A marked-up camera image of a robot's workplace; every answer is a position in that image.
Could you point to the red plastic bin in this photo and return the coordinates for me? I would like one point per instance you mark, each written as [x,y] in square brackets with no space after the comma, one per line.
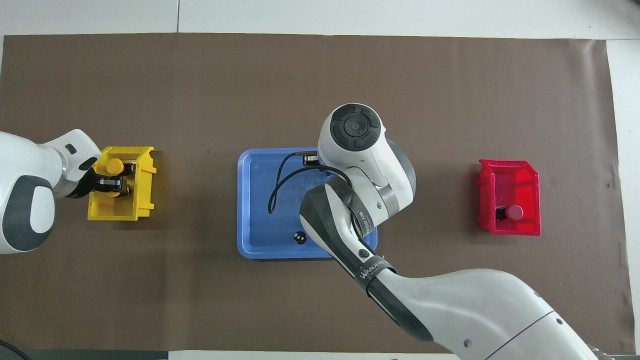
[520,185]

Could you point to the blue plastic tray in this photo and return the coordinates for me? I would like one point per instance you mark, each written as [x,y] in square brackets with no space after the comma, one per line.
[260,225]

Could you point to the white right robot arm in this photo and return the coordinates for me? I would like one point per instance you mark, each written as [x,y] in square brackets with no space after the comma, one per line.
[450,300]

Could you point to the red push button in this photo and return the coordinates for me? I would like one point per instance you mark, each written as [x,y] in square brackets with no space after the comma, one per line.
[514,213]

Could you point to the brown paper table mat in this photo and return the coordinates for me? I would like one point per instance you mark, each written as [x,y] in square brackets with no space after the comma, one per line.
[200,300]

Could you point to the yellow plastic bin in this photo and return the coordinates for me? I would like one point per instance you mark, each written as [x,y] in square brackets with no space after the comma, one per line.
[142,200]

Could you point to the black cylindrical capacitor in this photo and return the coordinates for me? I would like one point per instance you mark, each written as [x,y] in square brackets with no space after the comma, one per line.
[300,238]

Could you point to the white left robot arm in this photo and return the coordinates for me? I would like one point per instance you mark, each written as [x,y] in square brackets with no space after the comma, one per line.
[25,165]

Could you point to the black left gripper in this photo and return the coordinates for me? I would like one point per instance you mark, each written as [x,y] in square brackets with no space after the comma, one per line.
[84,184]

